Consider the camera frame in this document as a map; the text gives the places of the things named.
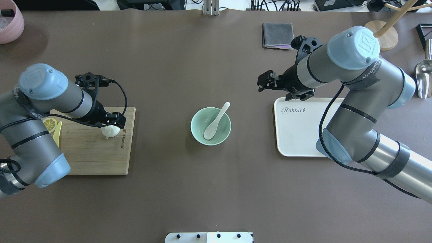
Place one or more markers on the yellow plastic knife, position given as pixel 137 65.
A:
pixel 57 132

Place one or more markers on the white plastic spoon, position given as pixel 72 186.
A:
pixel 210 131

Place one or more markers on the bamboo cutting board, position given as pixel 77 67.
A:
pixel 90 153

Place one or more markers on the metal bracket at table edge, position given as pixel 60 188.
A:
pixel 210 7

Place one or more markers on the cream rabbit print tray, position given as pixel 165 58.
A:
pixel 296 126

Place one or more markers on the pink round basket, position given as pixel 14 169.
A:
pixel 11 27

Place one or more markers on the folded grey cloth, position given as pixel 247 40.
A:
pixel 277 35

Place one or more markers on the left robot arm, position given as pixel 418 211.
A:
pixel 41 88

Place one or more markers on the wooden stand with base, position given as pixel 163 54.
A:
pixel 384 31

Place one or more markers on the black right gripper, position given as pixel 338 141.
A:
pixel 290 82

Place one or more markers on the single lemon slice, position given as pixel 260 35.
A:
pixel 50 124

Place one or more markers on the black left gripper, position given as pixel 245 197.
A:
pixel 98 112

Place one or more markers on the metal scoop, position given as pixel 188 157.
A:
pixel 423 73

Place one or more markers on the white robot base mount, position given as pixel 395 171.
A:
pixel 210 237

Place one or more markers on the black triangular stand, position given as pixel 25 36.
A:
pixel 422 34

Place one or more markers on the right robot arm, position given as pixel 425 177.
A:
pixel 369 85

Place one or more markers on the white steamed bun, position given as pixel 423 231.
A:
pixel 110 131

